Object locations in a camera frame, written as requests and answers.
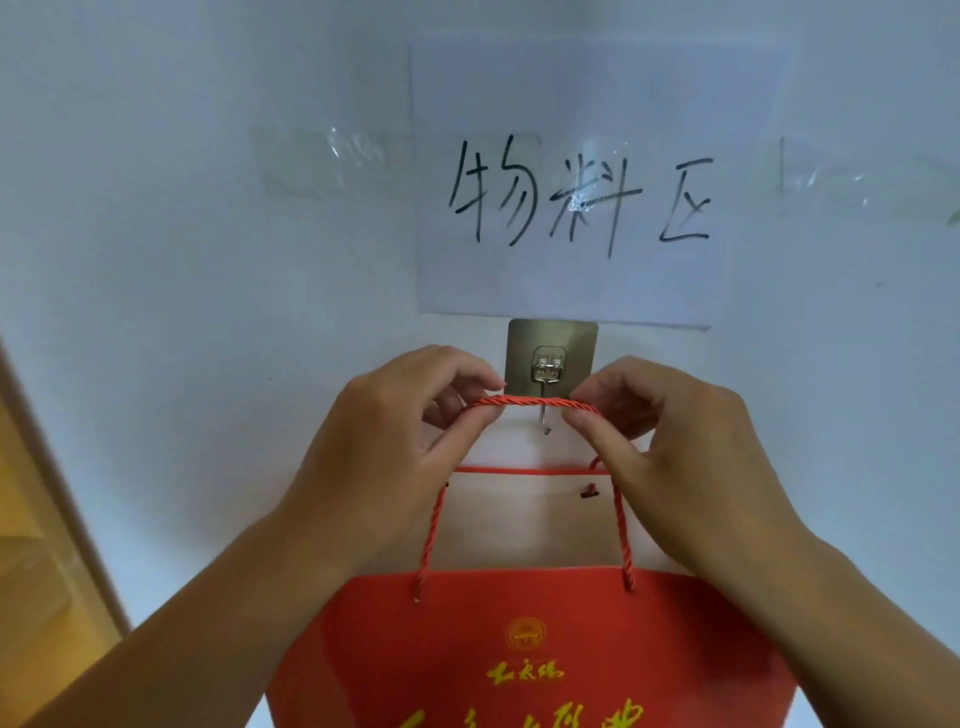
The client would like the person's right hand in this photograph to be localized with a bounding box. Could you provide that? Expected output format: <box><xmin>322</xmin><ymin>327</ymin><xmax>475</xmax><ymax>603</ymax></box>
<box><xmin>561</xmin><ymin>356</ymin><xmax>817</xmax><ymax>580</ymax></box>

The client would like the person's left hand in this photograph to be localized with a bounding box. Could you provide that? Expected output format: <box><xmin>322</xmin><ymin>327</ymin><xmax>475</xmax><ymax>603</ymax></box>
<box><xmin>279</xmin><ymin>345</ymin><xmax>508</xmax><ymax>590</ymax></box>

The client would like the red paper gift bag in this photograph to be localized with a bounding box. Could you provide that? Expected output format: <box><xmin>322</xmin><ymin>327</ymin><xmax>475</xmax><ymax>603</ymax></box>
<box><xmin>266</xmin><ymin>395</ymin><xmax>798</xmax><ymax>728</ymax></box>

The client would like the person's right forearm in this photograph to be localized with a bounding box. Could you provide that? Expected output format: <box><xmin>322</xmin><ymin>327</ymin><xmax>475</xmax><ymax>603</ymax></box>
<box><xmin>697</xmin><ymin>528</ymin><xmax>960</xmax><ymax>728</ymax></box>

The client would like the person's left forearm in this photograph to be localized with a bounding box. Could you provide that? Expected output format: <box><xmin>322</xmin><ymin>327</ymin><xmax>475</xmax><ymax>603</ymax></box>
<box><xmin>21</xmin><ymin>513</ymin><xmax>395</xmax><ymax>728</ymax></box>

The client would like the white handwritten paper sign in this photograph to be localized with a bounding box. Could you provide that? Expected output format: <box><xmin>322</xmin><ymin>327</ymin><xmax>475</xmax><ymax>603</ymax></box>
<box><xmin>408</xmin><ymin>33</ymin><xmax>798</xmax><ymax>330</ymax></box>

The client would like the clear tape strip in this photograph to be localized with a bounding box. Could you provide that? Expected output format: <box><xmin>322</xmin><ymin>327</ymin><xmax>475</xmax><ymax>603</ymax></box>
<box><xmin>249</xmin><ymin>125</ymin><xmax>418</xmax><ymax>201</ymax></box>
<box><xmin>776</xmin><ymin>135</ymin><xmax>960</xmax><ymax>228</ymax></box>

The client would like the metal adhesive wall hook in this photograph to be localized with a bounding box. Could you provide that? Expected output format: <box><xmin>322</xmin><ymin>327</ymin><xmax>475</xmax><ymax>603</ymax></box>
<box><xmin>506</xmin><ymin>318</ymin><xmax>600</xmax><ymax>438</ymax></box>

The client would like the wooden door frame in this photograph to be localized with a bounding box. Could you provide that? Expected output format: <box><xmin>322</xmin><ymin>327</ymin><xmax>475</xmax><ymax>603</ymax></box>
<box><xmin>0</xmin><ymin>336</ymin><xmax>133</xmax><ymax>728</ymax></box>

